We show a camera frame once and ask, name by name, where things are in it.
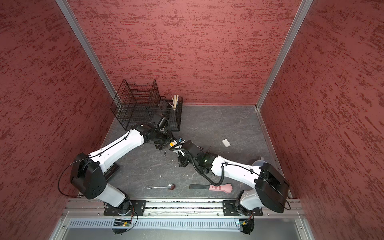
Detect black calculator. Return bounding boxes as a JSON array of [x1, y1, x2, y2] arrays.
[[104, 164, 120, 182]]

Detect black wire rack organizer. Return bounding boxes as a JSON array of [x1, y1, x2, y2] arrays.
[[110, 80, 183, 132]]

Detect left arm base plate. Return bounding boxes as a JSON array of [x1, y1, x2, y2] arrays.
[[104, 200, 147, 217]]

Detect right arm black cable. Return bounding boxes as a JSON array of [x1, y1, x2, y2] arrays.
[[169, 142, 226, 187]]

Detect metal spoon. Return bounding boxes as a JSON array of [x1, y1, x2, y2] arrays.
[[147, 184, 176, 191]]

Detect grey cup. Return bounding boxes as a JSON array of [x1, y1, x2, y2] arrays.
[[252, 157, 267, 167]]

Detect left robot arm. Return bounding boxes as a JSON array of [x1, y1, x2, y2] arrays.
[[69, 114, 175, 216]]

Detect pink cat paw tool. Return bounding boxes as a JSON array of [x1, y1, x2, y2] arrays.
[[189, 184, 233, 194]]

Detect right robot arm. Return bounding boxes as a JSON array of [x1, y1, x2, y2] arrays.
[[170, 141, 291, 214]]

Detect white battery cover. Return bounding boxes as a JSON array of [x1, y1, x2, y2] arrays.
[[222, 139, 231, 148]]

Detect wooden sticks in rack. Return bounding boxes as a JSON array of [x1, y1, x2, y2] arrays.
[[172, 95, 179, 111]]

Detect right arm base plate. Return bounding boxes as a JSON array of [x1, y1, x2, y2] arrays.
[[222, 200, 263, 217]]

